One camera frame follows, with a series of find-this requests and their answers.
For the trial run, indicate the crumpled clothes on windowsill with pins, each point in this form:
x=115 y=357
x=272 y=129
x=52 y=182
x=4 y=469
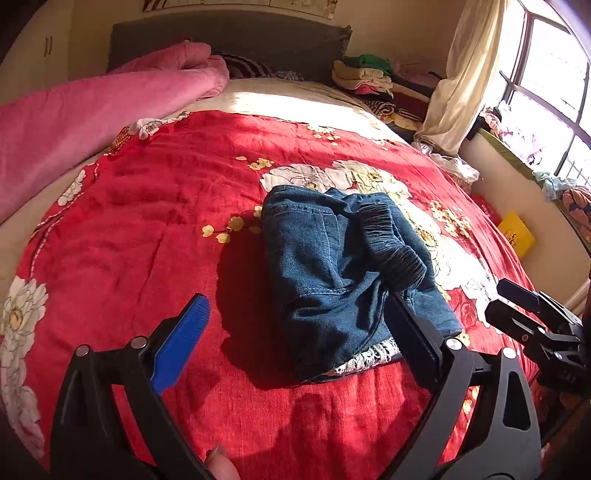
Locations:
x=512 y=134

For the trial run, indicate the pink blanket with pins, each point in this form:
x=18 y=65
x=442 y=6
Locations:
x=69 y=120

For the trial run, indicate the grey headboard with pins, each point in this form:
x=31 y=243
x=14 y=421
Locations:
x=254 y=41

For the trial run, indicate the striped pillow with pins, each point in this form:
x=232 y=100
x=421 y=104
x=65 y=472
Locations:
x=249 y=67

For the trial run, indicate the yellow box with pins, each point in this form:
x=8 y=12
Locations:
x=516 y=233

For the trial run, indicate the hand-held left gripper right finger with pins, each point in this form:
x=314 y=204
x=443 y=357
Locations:
x=415 y=332

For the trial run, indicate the green windowsill cover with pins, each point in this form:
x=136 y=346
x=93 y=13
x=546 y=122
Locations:
x=505 y=152

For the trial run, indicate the orange patterned cloth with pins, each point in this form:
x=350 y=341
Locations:
x=578 y=205

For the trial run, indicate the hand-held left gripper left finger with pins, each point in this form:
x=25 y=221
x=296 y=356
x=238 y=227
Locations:
x=182 y=341

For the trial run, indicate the person's left hand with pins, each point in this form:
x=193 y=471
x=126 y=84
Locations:
x=224 y=466

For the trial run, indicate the blue denim pants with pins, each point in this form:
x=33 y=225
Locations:
x=323 y=277

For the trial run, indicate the white crumpled cloth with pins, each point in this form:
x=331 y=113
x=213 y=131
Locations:
x=450 y=161

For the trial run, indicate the cream curtain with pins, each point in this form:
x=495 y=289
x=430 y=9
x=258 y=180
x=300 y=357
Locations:
x=466 y=69

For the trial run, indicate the red floral bedspread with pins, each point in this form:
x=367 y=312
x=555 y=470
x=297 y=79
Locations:
x=161 y=207

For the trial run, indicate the dark framed window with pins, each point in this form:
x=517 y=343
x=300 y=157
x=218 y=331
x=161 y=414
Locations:
x=549 y=69

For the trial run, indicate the cream wardrobe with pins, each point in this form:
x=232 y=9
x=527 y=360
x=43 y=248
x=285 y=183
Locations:
x=32 y=55

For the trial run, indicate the light blue cloth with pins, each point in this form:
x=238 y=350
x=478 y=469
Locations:
x=554 y=184

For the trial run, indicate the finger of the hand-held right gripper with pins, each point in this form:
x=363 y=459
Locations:
x=510 y=321
x=519 y=290

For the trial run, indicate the pile of folded clothes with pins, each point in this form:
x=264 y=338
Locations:
x=378 y=83

